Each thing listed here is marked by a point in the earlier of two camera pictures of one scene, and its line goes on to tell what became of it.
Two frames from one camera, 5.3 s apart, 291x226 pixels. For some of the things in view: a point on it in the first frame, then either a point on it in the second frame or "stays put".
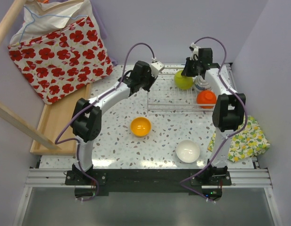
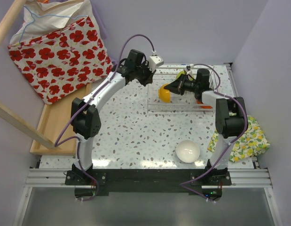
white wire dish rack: (164, 96) stays put
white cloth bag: (42, 17) stays put
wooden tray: (55, 124) stays put
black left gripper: (148, 83) → (148, 76)
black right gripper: (186, 71) → (175, 87)
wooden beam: (5, 112) stays put
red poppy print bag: (59, 63) stays put
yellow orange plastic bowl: (140, 126) → (164, 94)
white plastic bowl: (187, 151) stays put
